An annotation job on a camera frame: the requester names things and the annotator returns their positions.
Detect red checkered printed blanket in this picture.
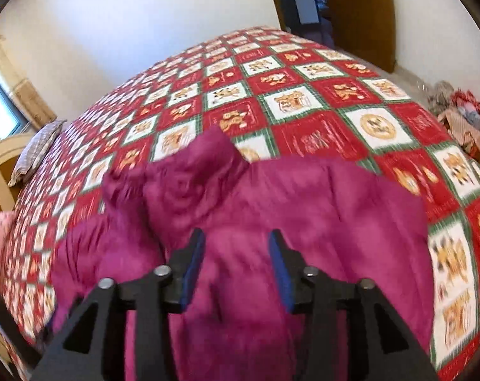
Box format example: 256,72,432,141
0,26,480,381

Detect brown wooden door frame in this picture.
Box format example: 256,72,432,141
263,0,300,34

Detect beige curtain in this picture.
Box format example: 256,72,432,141
0,34,58,130

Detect magenta down jacket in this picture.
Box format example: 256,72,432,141
51,125,435,381

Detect brown wooden door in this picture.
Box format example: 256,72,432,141
321,0,397,74

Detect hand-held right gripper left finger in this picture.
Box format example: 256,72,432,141
30,228,206,381

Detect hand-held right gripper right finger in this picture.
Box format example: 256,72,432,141
268,229,439,381

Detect pile of clothes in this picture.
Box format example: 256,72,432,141
426,81,480,159

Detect striped grey pillow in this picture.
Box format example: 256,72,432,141
8,120,68,188

